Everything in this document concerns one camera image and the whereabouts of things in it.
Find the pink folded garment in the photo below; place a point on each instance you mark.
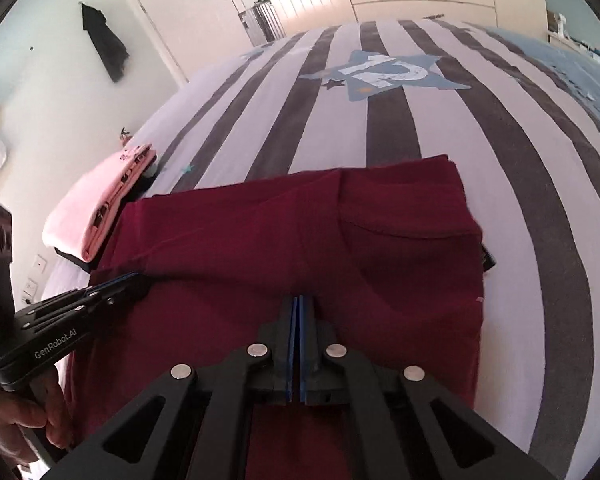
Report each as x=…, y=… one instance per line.
x=80, y=205

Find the dark hanging garment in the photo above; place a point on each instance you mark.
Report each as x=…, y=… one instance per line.
x=105, y=40

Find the black folded garment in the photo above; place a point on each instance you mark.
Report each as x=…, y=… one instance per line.
x=72, y=258

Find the white desk fan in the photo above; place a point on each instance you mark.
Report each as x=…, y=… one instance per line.
x=560, y=22

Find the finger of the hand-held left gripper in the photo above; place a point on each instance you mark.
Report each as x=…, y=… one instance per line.
x=115, y=281
x=125, y=296

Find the maroon shirt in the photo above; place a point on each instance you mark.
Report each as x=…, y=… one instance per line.
x=230, y=240

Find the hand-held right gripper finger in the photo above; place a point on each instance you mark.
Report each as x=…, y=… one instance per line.
x=292, y=340
x=302, y=340

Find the white door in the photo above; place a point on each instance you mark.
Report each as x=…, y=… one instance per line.
x=180, y=10

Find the person's left hand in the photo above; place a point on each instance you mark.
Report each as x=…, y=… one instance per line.
x=15, y=425

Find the white wall socket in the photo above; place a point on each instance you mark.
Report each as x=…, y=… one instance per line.
x=30, y=287
x=40, y=262

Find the ribbed grey suitcase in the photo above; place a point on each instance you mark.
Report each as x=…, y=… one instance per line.
x=272, y=20
x=252, y=27

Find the bed with striped sheet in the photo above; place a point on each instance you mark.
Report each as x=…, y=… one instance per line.
x=505, y=160

